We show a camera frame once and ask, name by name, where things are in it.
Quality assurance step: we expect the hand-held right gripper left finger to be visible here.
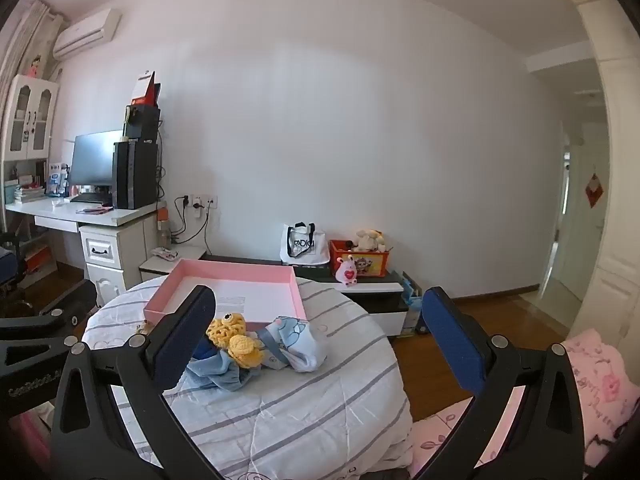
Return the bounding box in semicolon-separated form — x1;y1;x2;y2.
50;285;226;480

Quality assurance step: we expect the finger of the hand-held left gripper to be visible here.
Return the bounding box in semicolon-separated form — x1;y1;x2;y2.
0;279;98;378

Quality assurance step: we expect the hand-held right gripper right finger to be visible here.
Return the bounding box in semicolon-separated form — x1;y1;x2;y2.
421;287;586;480

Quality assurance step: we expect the blue crocheted piece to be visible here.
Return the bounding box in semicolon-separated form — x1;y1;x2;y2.
192;340;223;361

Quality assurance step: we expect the yellow crocheted toy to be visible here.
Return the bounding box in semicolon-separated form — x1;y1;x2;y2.
206;312;265;371

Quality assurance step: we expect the light blue sock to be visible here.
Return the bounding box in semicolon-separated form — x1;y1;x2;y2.
185;347;263;393

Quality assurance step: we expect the pink shallow tray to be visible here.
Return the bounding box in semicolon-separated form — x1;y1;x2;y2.
143;259;307;326

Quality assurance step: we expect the blue cartoon print cloth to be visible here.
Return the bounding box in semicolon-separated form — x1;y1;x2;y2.
257;316;328;373

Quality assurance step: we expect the white drawer cabinet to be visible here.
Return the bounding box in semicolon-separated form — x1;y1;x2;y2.
79;212;161;306

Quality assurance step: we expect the bright pink cloth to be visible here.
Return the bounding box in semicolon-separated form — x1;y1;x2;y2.
10;402;56;480

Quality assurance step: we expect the orange box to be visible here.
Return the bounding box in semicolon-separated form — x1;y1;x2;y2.
22;245;56;276

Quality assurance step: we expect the black office chair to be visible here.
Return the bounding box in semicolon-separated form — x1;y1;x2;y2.
0;232;28;318

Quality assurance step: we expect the black and white tv stand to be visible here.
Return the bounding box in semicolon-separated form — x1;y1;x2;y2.
200;254;408;336

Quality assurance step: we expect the white low shelf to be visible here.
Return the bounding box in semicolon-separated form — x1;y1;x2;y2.
138;245;207;281

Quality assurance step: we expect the red toy box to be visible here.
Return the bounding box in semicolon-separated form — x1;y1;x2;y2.
328;239;390;278

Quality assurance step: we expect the stack of books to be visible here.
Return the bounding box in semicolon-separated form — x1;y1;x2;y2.
4;175;48;206

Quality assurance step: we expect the blue and white carton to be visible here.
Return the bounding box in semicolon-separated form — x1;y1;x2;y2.
47;161;71;198

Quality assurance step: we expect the pink plush toy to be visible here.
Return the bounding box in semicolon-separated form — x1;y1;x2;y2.
335;255;360;287

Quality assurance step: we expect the beige plush toy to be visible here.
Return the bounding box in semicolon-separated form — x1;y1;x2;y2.
348;229;387;253

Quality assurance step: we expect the black computer tower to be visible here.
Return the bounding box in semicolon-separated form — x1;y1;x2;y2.
112;141;158;210

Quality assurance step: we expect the black computer monitor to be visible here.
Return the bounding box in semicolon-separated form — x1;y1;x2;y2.
68;130;123;188

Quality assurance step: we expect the pink floral cushion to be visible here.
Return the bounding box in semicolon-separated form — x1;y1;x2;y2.
410;327;632;480

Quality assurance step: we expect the white tote bag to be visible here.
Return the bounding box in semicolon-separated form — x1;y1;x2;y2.
279;222;331;267

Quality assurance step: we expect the black box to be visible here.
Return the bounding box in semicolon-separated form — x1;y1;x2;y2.
121;105;162;143

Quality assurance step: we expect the white glass door cabinet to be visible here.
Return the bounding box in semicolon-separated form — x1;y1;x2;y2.
0;74;60;163

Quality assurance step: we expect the red door ornament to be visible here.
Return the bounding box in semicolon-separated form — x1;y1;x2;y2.
585;172;604;209

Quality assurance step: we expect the red and white carton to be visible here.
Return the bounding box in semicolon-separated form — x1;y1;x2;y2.
131;71;162;107

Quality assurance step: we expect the beige curtain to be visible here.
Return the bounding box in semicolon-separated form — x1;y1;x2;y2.
0;0;65;161

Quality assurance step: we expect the white air conditioner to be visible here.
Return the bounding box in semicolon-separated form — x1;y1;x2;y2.
52;8;122;59

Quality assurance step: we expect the black power cable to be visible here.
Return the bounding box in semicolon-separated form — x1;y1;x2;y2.
170;195;211;246

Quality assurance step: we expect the white wall socket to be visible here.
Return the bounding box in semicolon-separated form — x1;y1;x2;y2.
181;193;218;211

